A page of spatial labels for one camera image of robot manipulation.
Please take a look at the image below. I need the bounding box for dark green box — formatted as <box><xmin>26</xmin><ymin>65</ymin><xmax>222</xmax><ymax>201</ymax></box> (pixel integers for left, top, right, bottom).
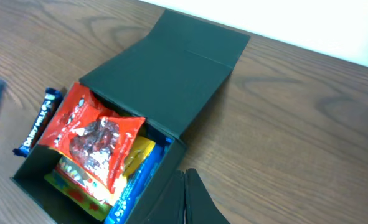
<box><xmin>12</xmin><ymin>11</ymin><xmax>249</xmax><ymax>223</ymax></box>

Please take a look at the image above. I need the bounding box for yellow Hacks candy bag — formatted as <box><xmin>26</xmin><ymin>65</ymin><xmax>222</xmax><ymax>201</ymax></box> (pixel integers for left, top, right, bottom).
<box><xmin>57</xmin><ymin>135</ymin><xmax>157</xmax><ymax>206</ymax></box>

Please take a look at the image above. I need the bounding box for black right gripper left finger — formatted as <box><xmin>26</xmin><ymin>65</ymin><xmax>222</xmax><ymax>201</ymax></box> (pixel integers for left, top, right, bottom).
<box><xmin>146</xmin><ymin>170</ymin><xmax>185</xmax><ymax>224</ymax></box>

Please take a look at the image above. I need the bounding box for blue cookie pack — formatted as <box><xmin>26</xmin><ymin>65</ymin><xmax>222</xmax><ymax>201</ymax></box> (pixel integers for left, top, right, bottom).
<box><xmin>104</xmin><ymin>139</ymin><xmax>172</xmax><ymax>224</ymax></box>

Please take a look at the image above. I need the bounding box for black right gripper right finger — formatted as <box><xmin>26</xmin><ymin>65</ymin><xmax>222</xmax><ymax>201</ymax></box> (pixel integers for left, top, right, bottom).
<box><xmin>185</xmin><ymin>168</ymin><xmax>230</xmax><ymax>224</ymax></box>

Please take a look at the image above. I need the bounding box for red Hacks candy bag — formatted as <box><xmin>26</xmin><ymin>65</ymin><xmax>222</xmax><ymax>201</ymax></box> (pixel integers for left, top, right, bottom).
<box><xmin>39</xmin><ymin>82</ymin><xmax>146</xmax><ymax>194</ymax></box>

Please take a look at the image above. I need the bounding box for purple Dairy Milk bar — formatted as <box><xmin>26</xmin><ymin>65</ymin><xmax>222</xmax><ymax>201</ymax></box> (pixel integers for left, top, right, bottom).
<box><xmin>12</xmin><ymin>88</ymin><xmax>63</xmax><ymax>157</ymax></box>

